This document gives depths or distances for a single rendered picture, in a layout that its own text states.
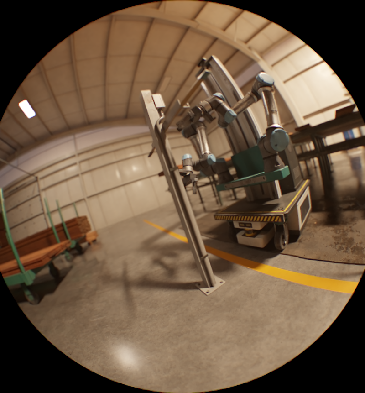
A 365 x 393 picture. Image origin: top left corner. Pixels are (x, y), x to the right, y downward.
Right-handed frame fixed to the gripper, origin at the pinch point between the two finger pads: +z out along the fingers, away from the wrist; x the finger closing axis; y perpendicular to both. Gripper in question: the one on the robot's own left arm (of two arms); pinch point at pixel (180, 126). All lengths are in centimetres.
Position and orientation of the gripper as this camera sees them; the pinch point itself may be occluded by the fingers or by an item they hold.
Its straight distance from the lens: 80.8
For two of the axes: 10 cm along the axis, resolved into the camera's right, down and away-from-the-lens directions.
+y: -6.5, -7.4, -1.6
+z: -7.6, 6.3, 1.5
